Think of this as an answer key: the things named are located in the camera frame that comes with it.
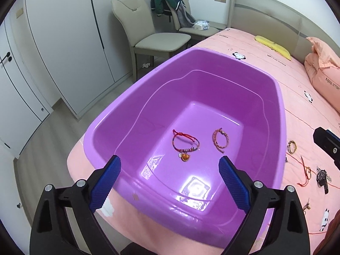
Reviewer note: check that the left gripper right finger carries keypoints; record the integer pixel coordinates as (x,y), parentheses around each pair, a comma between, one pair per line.
(287,232)

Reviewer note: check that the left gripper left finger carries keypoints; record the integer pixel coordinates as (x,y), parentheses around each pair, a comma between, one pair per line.
(51,231)

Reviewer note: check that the black wrist watch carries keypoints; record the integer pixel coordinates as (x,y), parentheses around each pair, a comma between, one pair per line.
(321,179)

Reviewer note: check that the pink bedspread with pandas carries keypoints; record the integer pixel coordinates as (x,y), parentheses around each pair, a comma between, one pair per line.
(305,110)

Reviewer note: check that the pink pillow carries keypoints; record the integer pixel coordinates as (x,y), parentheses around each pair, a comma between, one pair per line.
(322,67)

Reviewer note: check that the yellow small pillow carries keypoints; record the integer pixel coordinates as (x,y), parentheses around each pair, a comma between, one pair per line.
(274,46)

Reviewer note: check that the beige bed headboard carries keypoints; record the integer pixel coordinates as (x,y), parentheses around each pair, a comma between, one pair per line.
(279,23)

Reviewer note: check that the purple plastic basin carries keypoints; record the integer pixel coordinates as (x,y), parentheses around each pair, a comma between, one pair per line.
(170,130)

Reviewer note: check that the tissue pack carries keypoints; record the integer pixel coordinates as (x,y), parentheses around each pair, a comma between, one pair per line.
(201,25)

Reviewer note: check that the white wardrobe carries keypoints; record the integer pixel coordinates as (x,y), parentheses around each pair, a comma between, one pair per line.
(74,51)

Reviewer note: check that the dark green jacket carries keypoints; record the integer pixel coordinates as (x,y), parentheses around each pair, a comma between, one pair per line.
(163,7)

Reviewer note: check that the beige front chair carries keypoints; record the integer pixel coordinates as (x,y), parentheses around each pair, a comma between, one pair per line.
(136,19)

